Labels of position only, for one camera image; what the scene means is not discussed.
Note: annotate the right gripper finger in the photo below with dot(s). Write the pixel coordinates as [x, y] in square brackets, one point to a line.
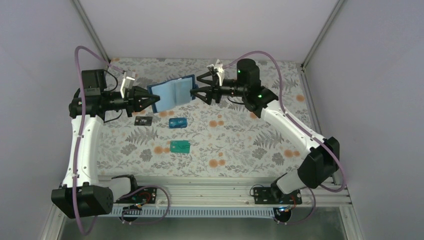
[202, 93]
[205, 79]

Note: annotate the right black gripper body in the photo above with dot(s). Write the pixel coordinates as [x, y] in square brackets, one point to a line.
[215, 87]

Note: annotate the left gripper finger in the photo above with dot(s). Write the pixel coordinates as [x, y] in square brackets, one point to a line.
[148, 106]
[145, 95]

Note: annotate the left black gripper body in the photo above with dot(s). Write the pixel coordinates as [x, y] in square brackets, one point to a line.
[129, 101]

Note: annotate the black credit card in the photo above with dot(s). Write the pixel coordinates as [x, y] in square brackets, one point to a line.
[143, 121]

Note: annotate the blue card holder wallet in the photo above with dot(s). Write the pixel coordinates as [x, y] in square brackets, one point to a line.
[173, 93]

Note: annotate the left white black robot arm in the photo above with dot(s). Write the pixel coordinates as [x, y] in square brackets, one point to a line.
[80, 193]

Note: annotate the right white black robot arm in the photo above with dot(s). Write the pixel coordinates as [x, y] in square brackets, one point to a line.
[320, 154]

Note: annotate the floral patterned table mat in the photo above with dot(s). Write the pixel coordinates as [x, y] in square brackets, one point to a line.
[221, 140]

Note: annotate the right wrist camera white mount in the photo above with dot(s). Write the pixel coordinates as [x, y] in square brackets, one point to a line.
[216, 67]

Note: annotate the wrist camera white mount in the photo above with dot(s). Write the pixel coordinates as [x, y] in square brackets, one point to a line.
[216, 67]
[128, 80]

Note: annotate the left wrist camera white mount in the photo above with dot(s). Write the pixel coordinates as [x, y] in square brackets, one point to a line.
[128, 80]

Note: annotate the aluminium rail frame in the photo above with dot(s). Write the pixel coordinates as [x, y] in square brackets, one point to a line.
[231, 191]

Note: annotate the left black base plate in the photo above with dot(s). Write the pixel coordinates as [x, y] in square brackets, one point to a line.
[145, 196]

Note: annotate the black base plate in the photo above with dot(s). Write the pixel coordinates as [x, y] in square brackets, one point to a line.
[269, 196]
[145, 196]

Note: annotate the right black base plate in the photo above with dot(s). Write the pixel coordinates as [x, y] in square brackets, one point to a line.
[269, 196]

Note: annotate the grey slotted cable duct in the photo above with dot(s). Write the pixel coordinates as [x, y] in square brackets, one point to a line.
[194, 212]

